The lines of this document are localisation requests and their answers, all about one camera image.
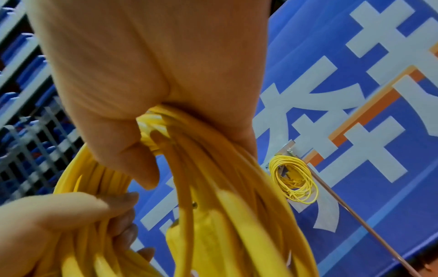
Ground person's left hand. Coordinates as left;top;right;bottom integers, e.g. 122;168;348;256
0;191;159;277

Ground person's right hand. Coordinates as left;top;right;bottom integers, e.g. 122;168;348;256
22;0;273;191

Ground metal rack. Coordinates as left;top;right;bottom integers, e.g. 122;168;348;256
263;139;425;277

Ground rows of blue seats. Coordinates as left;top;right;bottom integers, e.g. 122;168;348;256
0;0;86;206

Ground blue banner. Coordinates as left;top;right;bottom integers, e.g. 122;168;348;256
126;0;438;277

